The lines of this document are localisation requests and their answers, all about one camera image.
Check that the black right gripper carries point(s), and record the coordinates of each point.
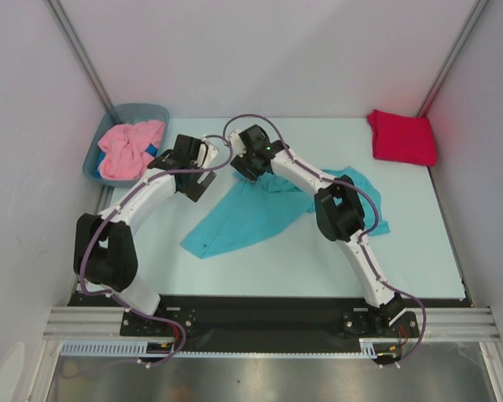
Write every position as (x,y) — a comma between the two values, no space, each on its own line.
(243,168)

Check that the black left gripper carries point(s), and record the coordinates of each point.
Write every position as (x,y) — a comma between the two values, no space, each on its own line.
(194,189)

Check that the teal t-shirt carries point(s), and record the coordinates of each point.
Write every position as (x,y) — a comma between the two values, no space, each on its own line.
(248,214)

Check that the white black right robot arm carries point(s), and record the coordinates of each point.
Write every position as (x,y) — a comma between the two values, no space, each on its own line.
(339,212)

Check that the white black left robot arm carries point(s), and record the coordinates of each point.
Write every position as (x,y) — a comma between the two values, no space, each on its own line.
(105,257)

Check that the blue t-shirt in basket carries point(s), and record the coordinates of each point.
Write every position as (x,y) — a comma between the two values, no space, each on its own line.
(150,150)

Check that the pink t-shirt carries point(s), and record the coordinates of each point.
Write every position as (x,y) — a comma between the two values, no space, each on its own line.
(125,145)

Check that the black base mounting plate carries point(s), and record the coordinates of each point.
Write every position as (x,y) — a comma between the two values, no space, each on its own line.
(345,316)

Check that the folded red t-shirt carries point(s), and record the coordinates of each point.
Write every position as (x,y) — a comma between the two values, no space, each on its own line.
(402,139)

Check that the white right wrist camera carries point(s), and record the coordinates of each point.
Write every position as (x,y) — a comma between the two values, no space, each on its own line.
(236,142)

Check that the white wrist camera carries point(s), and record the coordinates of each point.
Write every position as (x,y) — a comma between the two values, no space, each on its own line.
(207,153)
(236,142)

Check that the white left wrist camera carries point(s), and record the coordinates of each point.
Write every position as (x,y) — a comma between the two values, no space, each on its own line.
(207,153)

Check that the aluminium front rail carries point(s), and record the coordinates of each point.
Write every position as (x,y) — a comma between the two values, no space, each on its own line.
(104,323)

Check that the white slotted cable duct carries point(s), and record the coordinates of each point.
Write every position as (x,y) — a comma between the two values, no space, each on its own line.
(146,349)

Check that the left aluminium corner post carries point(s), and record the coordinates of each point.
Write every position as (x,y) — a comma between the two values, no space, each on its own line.
(78,49)

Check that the aluminium corner post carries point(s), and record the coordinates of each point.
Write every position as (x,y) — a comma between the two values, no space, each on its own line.
(470,24)
(78,49)

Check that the right aluminium corner post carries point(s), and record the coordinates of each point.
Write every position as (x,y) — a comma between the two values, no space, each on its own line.
(470,24)

